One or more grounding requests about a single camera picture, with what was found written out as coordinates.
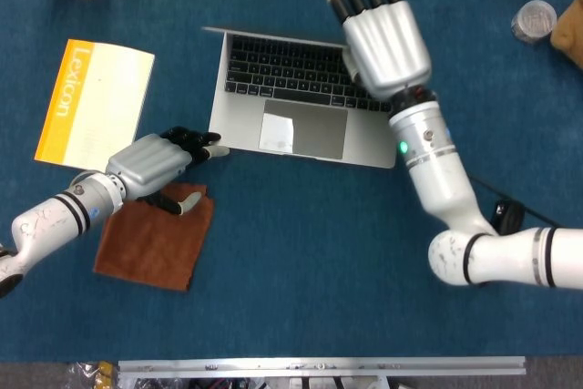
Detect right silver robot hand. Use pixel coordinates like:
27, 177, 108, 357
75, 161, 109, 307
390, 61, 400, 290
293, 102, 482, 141
314, 0, 433, 100

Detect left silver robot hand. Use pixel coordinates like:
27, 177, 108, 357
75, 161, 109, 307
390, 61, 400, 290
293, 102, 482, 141
107, 127, 230, 218

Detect silver laptop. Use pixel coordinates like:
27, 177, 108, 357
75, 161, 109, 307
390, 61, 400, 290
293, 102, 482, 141
202, 26, 397, 169

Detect yellow white Lexicon book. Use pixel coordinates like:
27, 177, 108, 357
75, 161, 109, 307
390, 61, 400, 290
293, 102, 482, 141
34, 38, 156, 173

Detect brown folded cloth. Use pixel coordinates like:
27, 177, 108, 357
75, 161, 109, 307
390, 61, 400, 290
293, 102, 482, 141
93, 182, 215, 292

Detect small jar with silver lid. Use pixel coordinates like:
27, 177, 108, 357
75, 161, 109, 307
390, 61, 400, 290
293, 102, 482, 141
510, 0, 557, 46

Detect teal table cloth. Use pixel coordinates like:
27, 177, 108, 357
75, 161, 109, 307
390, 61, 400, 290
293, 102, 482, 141
0, 0, 583, 363

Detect brown plush toy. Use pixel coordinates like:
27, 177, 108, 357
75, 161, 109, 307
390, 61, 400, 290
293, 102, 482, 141
550, 0, 583, 60

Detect black stapler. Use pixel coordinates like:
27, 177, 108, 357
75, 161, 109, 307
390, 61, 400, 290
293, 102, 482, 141
493, 200, 523, 236

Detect aluminium rail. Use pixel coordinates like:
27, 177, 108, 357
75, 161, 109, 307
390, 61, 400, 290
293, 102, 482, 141
118, 356, 527, 381

